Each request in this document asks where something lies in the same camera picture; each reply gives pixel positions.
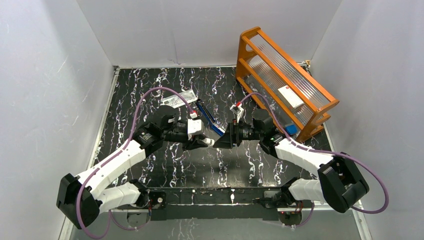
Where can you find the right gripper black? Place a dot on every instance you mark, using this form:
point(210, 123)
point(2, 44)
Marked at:
point(231, 136)

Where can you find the white box on shelf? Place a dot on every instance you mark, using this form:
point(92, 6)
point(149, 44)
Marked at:
point(290, 98)

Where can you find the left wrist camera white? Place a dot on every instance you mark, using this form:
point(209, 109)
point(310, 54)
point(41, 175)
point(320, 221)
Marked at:
point(195, 127)

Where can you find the clear plastic package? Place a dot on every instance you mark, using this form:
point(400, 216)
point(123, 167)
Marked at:
point(176, 102)

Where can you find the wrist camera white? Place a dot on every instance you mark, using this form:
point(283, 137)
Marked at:
point(238, 111)
point(195, 127)

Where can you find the orange wooden shelf rack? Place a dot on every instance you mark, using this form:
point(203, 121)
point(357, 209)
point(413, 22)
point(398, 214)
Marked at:
point(264, 67)

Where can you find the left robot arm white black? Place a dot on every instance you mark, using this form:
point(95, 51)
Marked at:
point(83, 197)

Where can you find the blue object on shelf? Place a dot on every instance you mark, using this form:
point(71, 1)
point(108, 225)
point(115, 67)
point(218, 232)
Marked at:
point(291, 129)

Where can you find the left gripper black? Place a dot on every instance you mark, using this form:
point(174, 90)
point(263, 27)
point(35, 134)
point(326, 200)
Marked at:
point(191, 141)

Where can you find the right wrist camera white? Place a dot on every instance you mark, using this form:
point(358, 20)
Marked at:
point(238, 111)

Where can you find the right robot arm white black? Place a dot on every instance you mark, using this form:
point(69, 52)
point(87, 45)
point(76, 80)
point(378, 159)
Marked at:
point(339, 183)

